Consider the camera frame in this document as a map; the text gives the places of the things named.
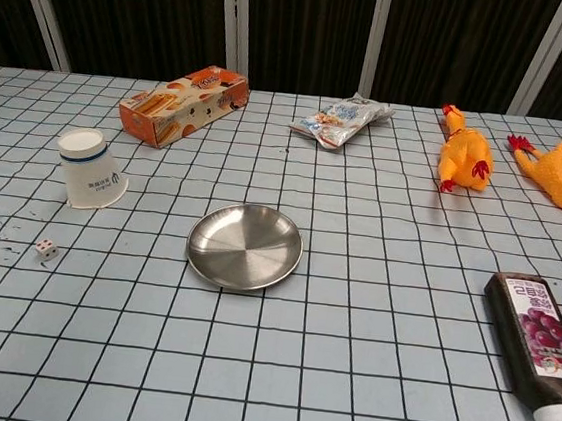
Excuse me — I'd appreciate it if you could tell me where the white paper cup blue ring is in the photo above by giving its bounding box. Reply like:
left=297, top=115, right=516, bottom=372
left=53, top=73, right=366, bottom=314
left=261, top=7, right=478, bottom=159
left=50, top=124, right=135, bottom=215

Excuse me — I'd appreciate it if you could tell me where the small white die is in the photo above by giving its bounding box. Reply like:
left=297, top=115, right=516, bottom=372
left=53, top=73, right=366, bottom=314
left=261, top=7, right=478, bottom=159
left=33, top=237, right=62, bottom=264

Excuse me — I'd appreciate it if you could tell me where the round steel plate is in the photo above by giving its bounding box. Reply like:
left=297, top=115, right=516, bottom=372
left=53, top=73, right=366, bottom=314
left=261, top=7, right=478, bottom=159
left=182, top=197, right=308, bottom=299

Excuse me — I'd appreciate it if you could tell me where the white blue snack bag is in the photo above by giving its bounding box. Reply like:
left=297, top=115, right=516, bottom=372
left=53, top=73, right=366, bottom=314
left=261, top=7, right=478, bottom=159
left=287, top=85, right=398, bottom=157

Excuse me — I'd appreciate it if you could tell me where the orange biscuit box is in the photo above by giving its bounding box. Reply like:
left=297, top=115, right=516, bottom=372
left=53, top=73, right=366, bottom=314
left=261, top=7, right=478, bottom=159
left=114, top=55, right=254, bottom=159

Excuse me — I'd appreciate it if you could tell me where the light blue checkered tablecloth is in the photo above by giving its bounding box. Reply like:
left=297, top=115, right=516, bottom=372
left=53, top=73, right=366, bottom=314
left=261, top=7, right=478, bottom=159
left=0, top=59, right=562, bottom=421

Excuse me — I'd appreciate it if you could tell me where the yellow rubber chicken toy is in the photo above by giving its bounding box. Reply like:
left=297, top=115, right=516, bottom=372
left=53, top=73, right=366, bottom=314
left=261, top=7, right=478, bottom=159
left=432, top=102, right=501, bottom=199
left=497, top=133, right=562, bottom=229

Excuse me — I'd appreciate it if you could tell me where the dark grape sauce bottle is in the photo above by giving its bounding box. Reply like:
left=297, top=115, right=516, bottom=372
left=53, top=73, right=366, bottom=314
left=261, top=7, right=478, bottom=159
left=469, top=269, right=562, bottom=421

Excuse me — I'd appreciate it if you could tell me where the white metal frame post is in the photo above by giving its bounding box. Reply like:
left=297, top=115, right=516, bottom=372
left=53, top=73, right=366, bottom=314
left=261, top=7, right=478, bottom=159
left=210, top=0, right=258, bottom=90
left=357, top=0, right=409, bottom=106
left=0, top=0, right=79, bottom=74
left=507, top=0, right=562, bottom=120

